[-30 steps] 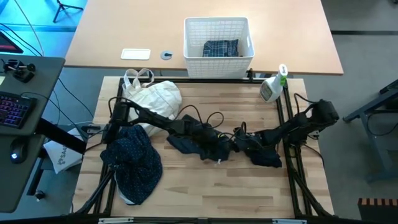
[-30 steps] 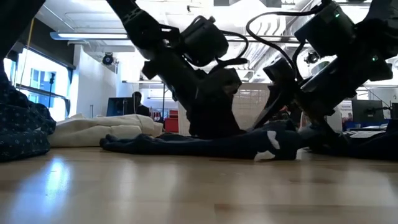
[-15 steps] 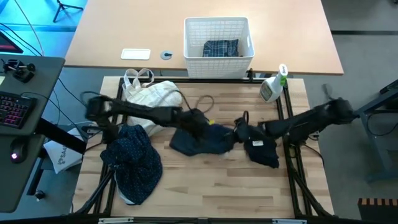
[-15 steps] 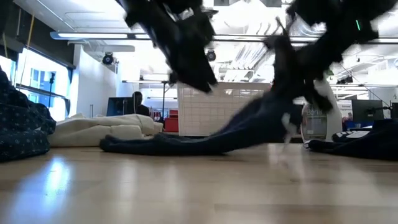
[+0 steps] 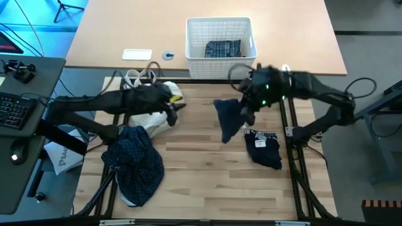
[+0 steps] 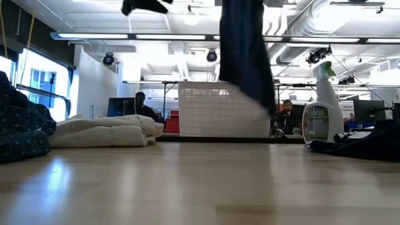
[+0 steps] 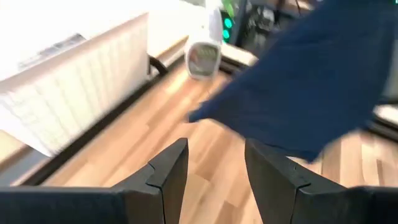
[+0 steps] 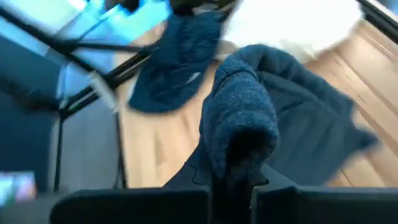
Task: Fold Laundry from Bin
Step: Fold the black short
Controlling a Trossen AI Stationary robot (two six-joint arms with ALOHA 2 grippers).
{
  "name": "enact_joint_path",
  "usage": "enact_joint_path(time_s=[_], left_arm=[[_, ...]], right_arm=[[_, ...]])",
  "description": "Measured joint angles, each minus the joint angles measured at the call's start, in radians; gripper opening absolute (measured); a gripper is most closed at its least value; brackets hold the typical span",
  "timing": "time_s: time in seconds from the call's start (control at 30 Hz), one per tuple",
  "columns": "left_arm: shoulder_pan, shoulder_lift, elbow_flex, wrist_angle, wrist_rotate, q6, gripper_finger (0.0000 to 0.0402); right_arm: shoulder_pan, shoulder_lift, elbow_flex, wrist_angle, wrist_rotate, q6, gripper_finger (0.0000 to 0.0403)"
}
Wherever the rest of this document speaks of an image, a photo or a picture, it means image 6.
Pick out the white spray bottle green trigger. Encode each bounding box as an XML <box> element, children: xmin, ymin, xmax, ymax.
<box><xmin>302</xmin><ymin>61</ymin><xmax>344</xmax><ymax>144</ymax></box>

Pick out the silver ventilation duct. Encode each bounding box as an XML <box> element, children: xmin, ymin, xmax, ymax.
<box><xmin>276</xmin><ymin>0</ymin><xmax>354</xmax><ymax>66</ymax></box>

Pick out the red storage box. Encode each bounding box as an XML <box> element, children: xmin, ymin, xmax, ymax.
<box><xmin>164</xmin><ymin>109</ymin><xmax>181</xmax><ymax>134</ymax></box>

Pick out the cream folded garment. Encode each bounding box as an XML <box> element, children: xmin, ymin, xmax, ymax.
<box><xmin>48</xmin><ymin>114</ymin><xmax>165</xmax><ymax>148</ymax></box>

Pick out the black tripod stand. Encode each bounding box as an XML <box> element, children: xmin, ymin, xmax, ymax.
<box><xmin>48</xmin><ymin>72</ymin><xmax>57</xmax><ymax>109</ymax></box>

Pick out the plain dark navy garment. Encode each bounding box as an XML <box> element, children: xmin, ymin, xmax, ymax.
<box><xmin>218</xmin><ymin>0</ymin><xmax>278</xmax><ymax>117</ymax></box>

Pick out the white laundry basket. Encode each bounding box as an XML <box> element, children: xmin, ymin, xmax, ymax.
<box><xmin>177</xmin><ymin>81</ymin><xmax>271</xmax><ymax>138</ymax></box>

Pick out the black track light cluster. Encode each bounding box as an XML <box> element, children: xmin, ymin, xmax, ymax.
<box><xmin>306</xmin><ymin>45</ymin><xmax>333</xmax><ymax>65</ymax></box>

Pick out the black metal table frame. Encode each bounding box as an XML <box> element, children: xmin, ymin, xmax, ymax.
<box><xmin>274</xmin><ymin>82</ymin><xmax>316</xmax><ymax>109</ymax></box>

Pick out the short fluorescent light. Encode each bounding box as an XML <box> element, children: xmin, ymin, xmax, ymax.
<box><xmin>122</xmin><ymin>80</ymin><xmax>179</xmax><ymax>84</ymax></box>

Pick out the long ceiling light bar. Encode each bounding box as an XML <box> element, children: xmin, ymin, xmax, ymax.
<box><xmin>49</xmin><ymin>31</ymin><xmax>400</xmax><ymax>44</ymax></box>

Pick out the navy patterned folded garment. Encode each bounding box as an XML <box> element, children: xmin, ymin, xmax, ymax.
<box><xmin>0</xmin><ymin>71</ymin><xmax>57</xmax><ymax>163</ymax></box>

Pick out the person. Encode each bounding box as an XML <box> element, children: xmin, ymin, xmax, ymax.
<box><xmin>134</xmin><ymin>91</ymin><xmax>160</xmax><ymax>122</ymax></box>
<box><xmin>274</xmin><ymin>99</ymin><xmax>303</xmax><ymax>136</ymax></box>

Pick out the black monitor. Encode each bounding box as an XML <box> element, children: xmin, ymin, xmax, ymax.
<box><xmin>353</xmin><ymin>99</ymin><xmax>387</xmax><ymax>123</ymax></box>
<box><xmin>107</xmin><ymin>97</ymin><xmax>137</xmax><ymax>118</ymax></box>

